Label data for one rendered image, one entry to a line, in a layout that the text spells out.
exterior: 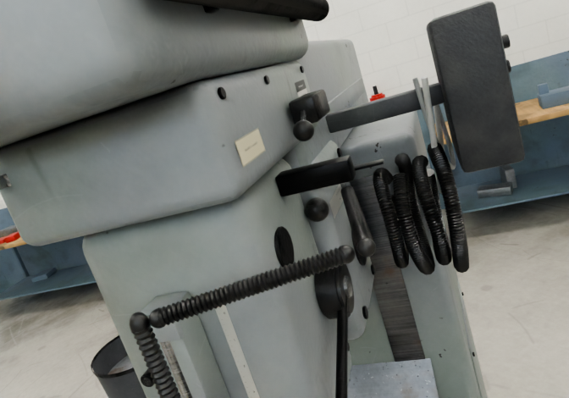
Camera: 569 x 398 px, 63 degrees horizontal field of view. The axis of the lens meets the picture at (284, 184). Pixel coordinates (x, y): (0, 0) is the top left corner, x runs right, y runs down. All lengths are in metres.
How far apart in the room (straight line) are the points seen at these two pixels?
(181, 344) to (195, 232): 0.10
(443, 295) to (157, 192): 0.67
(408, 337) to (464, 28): 0.60
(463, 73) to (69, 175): 0.48
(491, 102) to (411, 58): 4.00
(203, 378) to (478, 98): 0.47
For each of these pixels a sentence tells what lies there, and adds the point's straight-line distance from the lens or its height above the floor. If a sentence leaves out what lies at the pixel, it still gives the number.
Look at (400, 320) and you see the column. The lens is 0.97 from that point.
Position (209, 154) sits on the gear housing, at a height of 1.67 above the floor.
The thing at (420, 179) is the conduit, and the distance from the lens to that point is 0.69.
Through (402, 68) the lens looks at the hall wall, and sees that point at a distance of 4.66.
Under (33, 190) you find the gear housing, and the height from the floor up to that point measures 1.68.
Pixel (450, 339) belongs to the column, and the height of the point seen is 1.15.
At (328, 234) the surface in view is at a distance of 0.61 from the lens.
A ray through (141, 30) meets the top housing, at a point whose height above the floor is 1.76.
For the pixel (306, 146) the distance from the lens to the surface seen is 0.60.
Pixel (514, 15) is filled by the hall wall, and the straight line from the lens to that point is 4.72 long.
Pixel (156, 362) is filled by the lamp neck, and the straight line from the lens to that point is 0.36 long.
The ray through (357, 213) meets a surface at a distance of 0.40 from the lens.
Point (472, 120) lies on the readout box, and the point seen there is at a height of 1.59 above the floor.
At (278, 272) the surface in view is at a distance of 0.33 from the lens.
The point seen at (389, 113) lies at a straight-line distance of 0.74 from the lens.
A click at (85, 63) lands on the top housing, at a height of 1.75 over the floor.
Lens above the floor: 1.71
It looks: 12 degrees down
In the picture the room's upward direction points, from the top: 18 degrees counter-clockwise
